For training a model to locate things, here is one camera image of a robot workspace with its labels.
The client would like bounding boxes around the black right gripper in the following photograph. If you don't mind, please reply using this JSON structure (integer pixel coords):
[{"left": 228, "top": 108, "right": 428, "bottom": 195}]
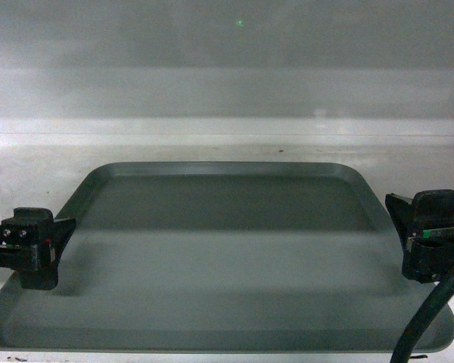
[{"left": 385, "top": 189, "right": 454, "bottom": 283}]

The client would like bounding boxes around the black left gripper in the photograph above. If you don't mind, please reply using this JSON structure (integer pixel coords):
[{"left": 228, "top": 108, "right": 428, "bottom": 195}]
[{"left": 0, "top": 207, "right": 76, "bottom": 290}]

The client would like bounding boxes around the grey silver serving tray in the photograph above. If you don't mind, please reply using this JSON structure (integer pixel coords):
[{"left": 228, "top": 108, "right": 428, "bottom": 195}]
[{"left": 0, "top": 163, "right": 432, "bottom": 352}]

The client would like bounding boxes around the black thick cable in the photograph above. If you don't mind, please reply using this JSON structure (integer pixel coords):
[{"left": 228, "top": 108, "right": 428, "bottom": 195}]
[{"left": 388, "top": 249, "right": 454, "bottom": 363}]

